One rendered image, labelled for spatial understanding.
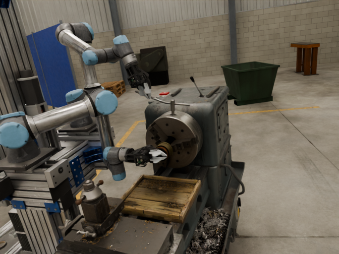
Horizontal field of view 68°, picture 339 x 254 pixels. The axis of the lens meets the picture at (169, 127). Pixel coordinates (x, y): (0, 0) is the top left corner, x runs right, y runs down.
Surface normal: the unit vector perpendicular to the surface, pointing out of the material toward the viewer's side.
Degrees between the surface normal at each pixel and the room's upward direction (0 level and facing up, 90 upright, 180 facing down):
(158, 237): 0
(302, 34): 90
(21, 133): 91
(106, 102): 89
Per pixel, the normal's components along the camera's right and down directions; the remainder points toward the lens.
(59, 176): 0.96, -0.03
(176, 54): -0.13, 0.33
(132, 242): -0.12, -0.94
